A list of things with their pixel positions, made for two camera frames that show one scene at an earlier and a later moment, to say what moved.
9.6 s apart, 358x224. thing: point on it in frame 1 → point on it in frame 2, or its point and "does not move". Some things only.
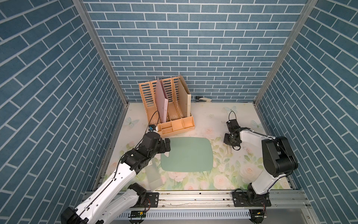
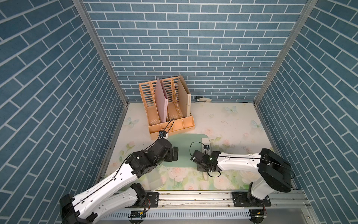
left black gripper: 163,149 → 170,157
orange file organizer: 176,122 does not move
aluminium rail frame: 216,207 does not move
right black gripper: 225,140 → 199,169
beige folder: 184,98 does not move
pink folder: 162,101 does not move
